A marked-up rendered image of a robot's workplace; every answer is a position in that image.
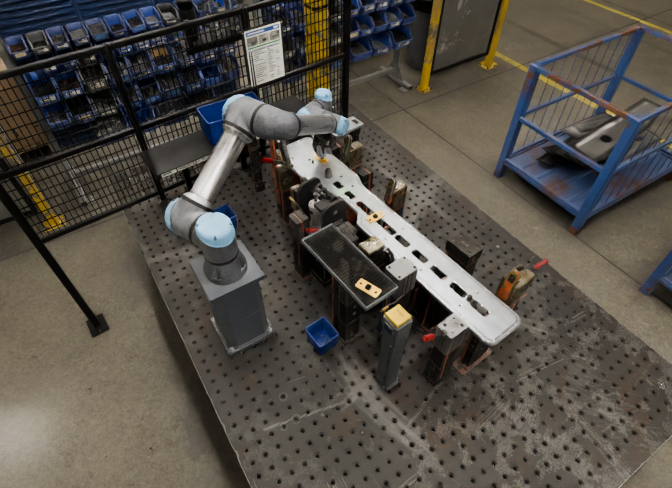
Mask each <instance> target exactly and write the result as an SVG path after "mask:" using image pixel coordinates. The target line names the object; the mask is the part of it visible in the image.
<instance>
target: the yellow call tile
mask: <svg viewBox="0 0 672 488"><path fill-rule="evenodd" d="M385 316H386V317H387V318H388V319H389V320H390V321H391V322H392V323H393V324H394V325H395V326H396V327H397V328H398V327H399V326H401V325H402V324H404V323H405V322H407V321H408V320H409V319H411V315H410V314H409V313H408V312H407V311H406V310H405V309H404V308H403V307H402V306H401V305H400V304H398V305H397V306H395V307H394V308H392V309H391V310H389V311H388V312H386V313H385Z"/></svg>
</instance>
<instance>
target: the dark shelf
mask: <svg viewBox="0 0 672 488"><path fill-rule="evenodd" d="M268 105H271V106H274V107H276V108H278V109H281V110H283V111H287V112H294V113H295V114H297V112H298V111H299V110H300V109H301V108H302V107H304V106H306V105H307V104H306V103H304V102H303V101H302V100H300V99H299V98H298V97H296V96H295V95H294V94H293V95H291V96H288V97H285V98H283V99H280V100H277V101H275V102H272V103H269V104H268ZM214 147H215V146H213V145H212V143H211V142H210V141H209V139H208V138H207V137H206V135H205V134H204V132H203V131H202V129H200V130H198V131H195V132H192V133H190V134H187V135H185V136H182V137H179V138H177V139H174V140H171V141H169V142H166V143H163V144H161V145H158V146H155V147H153V148H150V149H147V150H145V151H142V152H140V156H141V158H142V159H143V160H144V162H145V163H146V164H147V166H148V167H149V168H150V170H151V171H152V172H153V174H154V175H155V176H156V178H157V179H158V180H160V179H162V178H165V177H167V176H169V175H172V174H174V173H177V172H179V171H182V170H184V169H186V168H189V167H191V166H193V165H196V164H198V163H201V162H203V161H206V160H208V158H209V156H210V155H211V153H212V151H213V149H214Z"/></svg>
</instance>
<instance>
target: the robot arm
mask: <svg viewBox="0 0 672 488"><path fill-rule="evenodd" d="M222 112H223V113H222V119H223V121H224V122H223V123H222V127H223V133H222V135H221V137H220V138H219V140H218V142H217V144H216V146H215V147H214V149H213V151H212V153H211V155H210V156H209V158H208V160H207V162H206V164H205V165H204V167H203V169H202V171H201V173H200V174H199V176H198V178H197V180H196V182H195V183H194V185H193V187H192V189H191V191H190V192H187V193H184V194H183V195H182V197H181V198H177V199H175V200H174V201H172V202H171V203H170V204H169V205H168V207H167V209H166V211H165V222H166V226H167V227H168V228H169V229H170V230H171V231H173V232H174V233H175V234H176V235H178V236H181V237H182V238H184V239H186V240H187V241H189V242H191V243H193V244H194V245H196V246H198V247H199V248H201V249H202V250H203V253H204V256H205V262H204V272H205V275H206V277H207V279H208V280H209V281H210V282H212V283H214V284H217V285H229V284H232V283H235V282H237V281H238V280H240V279H241V278H242V277H243V276H244V275H245V273H246V271H247V260H246V258H245V256H244V254H243V253H242V252H241V251H240V250H239V248H238V244H237V240H236V236H235V229H234V226H233V224H232V222H231V220H230V219H229V218H228V217H227V216H226V215H225V214H222V213H219V212H215V213H213V212H214V207H213V202H214V201H215V199H216V197H217V195H218V193H219V191H220V190H221V188H222V186H223V184H224V182H225V181H226V179H227V177H228V175H229V173H230V171H231V170H232V168H233V166H234V164H235V162H236V161H237V159H238V157H239V155H240V153H241V151H242V150H243V148H244V146H245V144H247V143H250V142H252V141H253V139H254V137H255V136H256V137H259V138H261V139H266V140H291V139H295V138H297V137H298V136H303V135H314V139H313V143H312V147H313V149H314V152H315V153H316V155H317V157H318V158H319V159H320V160H321V158H325V156H326V154H330V155H331V154H332V152H331V150H330V149H329V147H331V148H332V147H334V145H335V146H336V136H335V135H334V134H336V135H340V136H343V135H345V134H346V133H347V131H348V129H349V120H348V119H347V118H345V117H343V116H340V115H337V114H335V113H332V93H331V91H330V90H328V89H325V88H320V89H317V90H316V91H315V93H314V99H313V100H312V101H311V102H310V103H308V104H307V105H306V106H304V107H302V108H301V109H300V110H299V111H298V112H297V114H295V113H294V112H287V111H283V110H281V109H278V108H276V107H274V106H271V105H268V104H266V103H263V102H261V101H258V100H256V99H253V98H252V97H250V96H245V95H241V94H238V95H234V96H232V97H230V98H229V99H228V100H227V101H226V103H225V104H224V106H223V109H222ZM332 133H334V134H332ZM334 138H335V143H334ZM321 149H322V151H321Z"/></svg>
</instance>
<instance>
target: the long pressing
mask: <svg viewBox="0 0 672 488"><path fill-rule="evenodd" d="M312 143H313V138H310V137H305V138H302V139H300V140H298V141H295V142H293V143H291V144H288V145H286V146H287V149H288V153H289V157H290V160H291V163H292V164H293V165H294V167H293V168H292V171H293V172H294V173H296V174H297V175H298V176H299V177H300V178H302V177H303V176H306V177H307V179H310V178H313V177H318V178H319V179H320V181H321V183H322V185H323V187H326V188H327V190H328V191H331V192H332V193H333V194H335V195H336V196H337V197H338V198H339V199H342V200H343V201H345V204H346V205H347V206H348V207H349V208H350V209H352V210H353V211H354V212H355V213H356V214H357V222H356V225H357V228H358V229H359V230H360V231H361V232H362V233H363V234H364V235H366V236H367V237H368V238H370V237H372V236H374V235H376V236H377V237H378V238H379V239H380V240H381V241H382V242H383V243H384V244H385V250H386V249H387V248H390V249H391V250H392V251H393V252H394V255H395V256H394V257H395V261H396V260H397V259H399V258H401V257H402V256H406V257H407V258H408V259H410V260H411V261H412V262H413V263H414V264H415V265H416V266H417V267H418V272H417V276H416V281H415V282H417V283H418V284H419V285H420V286H421V287H422V288H423V289H424V290H425V291H426V292H427V293H428V294H430V295H431V296H432V297H433V298H434V299H435V300H436V301H437V302H438V303H439V304H440V305H441V306H443V307H444V308H445V309H446V310H447V311H448V312H449V313H450V314H451V315H452V314H453V313H456V314H457V315H458V316H459V317H460V318H461V319H462V320H464V321H465V322H466V323H467V324H468V328H467V330H469V331H470V332H471V333H472V334H473V335H474V336H475V337H476V338H477V339H478V340H479V341H480V342H482V343H483V344H485V345H487V346H495V345H497V344H498V343H499V342H501V341H502V340H503V339H504V338H506V337H507V336H508V335H509V334H510V333H512V332H513V331H514V330H515V329H516V328H518V327H519V325H520V322H521V320H520V317H519V316H518V314H517V313H516V312H514V311H513V310H512V309H511V308H510V307H508V306H507V305H506V304H505V303H504V302H502V301H501V300H500V299H499V298H498V297H496V296H495V295H494V294H493V293H492V292H490V291H489V290H488V289H487V288H486V287H484V286H483V285H482V284H481V283H480V282H478V281H477V280H476V279H475V278H474V277H472V276H471V275H470V274H469V273H468V272H466V271H465V270H464V269H463V268H462V267H460V266H459V265H458V264H457V263H456V262H454V261H453V260H452V259H451V258H450V257H448V256H447V255H446V254H445V253H444V252H442V251H441V250H440V249H439V248H438V247H436V246H435V245H434V244H433V243H432V242H430V241H429V240H428V239H427V238H426V237H424V236H423V235H422V234H421V233H420V232H418V231H417V230H416V229H415V228H414V227H412V226H411V225H410V224H409V223H408V222H406V221H405V220H404V219H403V218H402V217H400V216H399V215H398V214H397V213H396V212H394V211H393V210H392V209H391V208H390V207H388V206H387V205H386V204H385V203H384V202H382V201H381V200H380V199H379V198H378V197H376V196H375V195H374V194H373V193H372V192H370V191H369V190H368V189H367V188H366V187H364V186H363V184H362V182H361V180H360V178H359V176H358V175H357V174H356V173H354V172H353V171H352V170H351V169H349V168H348V167H347V166H346V165H345V164H343V163H342V162H341V161H340V160H339V159H337V158H336V157H335V156H334V155H332V154H331V155H330V154H326V156H325V158H327V159H328V160H329V162H327V163H324V164H322V163H321V162H320V161H319V160H317V159H316V158H315V157H314V156H313V155H315V154H316V153H315V152H314V149H313V147H312ZM292 158H293V159H292ZM309 158H310V159H311V160H308V159H309ZM312 160H314V163H313V164H312ZM328 167H329V168H330V169H331V171H332V177H331V178H329V179H328V178H325V169H326V168H328ZM340 176H342V177H340ZM335 182H339V183H340V184H341V185H342V186H343V188H341V189H338V188H337V187H336V186H335V185H333V184H334V183H335ZM352 186H353V187H352ZM346 192H350V193H352V194H353V195H354V196H355V197H356V198H354V199H352V200H351V199H349V198H348V197H347V196H346V195H345V193H346ZM358 202H362V203H363V204H364V205H365V206H367V207H368V208H369V209H370V210H371V211H372V212H373V213H376V212H377V211H381V212H383V213H384V214H385V216H384V217H382V218H380V219H381V220H383V221H384V222H385V223H386V224H387V225H388V226H390V227H391V228H392V229H393V230H394V231H395V232H396V233H395V234H393V235H390V234H389V233H388V232H387V231H386V230H385V229H383V228H382V227H381V226H380V225H379V224H378V223H377V222H376V221H375V222H373V223H369V222H368V221H367V220H366V218H367V217H368V216H369V215H367V214H366V213H365V212H364V211H363V210H362V209H361V208H360V207H358V206H357V205H356V203H358ZM402 228H403V229H402ZM398 235H400V236H401V237H402V238H403V239H405V240H406V241H407V242H408V243H409V244H410V246H408V247H404V246H403V245H402V244H400V243H399V242H398V241H397V240H396V239H395V237H396V236H398ZM385 238H386V239H385ZM415 250H417V251H418V252H420V253H421V254H422V255H423V256H424V257H425V258H426V259H428V261H427V262H426V263H422V262H421V261H420V260H419V259H417V258H416V257H415V256H414V255H413V254H412V252H413V251H415ZM433 266H436V267H437V268H438V269H439V270H440V271H441V272H443V273H444V274H445V275H446V276H447V278H446V279H444V280H442V279H440V278H439V277H438V276H437V275H436V274H434V273H433V272H432V271H431V270H430V268H431V267H433ZM420 269H421V270H422V271H420ZM452 283H455V284H456V285H458V286H459V287H460V288H461V289H462V290H463V291H465V292H466V293H467V296H468V295H469V294H471V295H472V296H473V298H472V299H473V300H472V301H476V302H477V303H478V304H480V305H481V306H482V307H483V308H484V309H485V310H486V311H488V313H489V314H488V315H487V316H485V317H484V316H482V315H481V314H480V313H479V312H478V311H477V310H475V309H474V308H473V307H472V306H471V305H470V303H472V301H471V302H468V301H467V300H466V298H465V297H467V296H465V297H464V298H462V297H461V296H459V295H458V294H457V293H456V292H455V291H454V290H453V289H452V288H450V286H449V285H450V284H452ZM477 292H478V293H477ZM459 305H461V306H459Z"/></svg>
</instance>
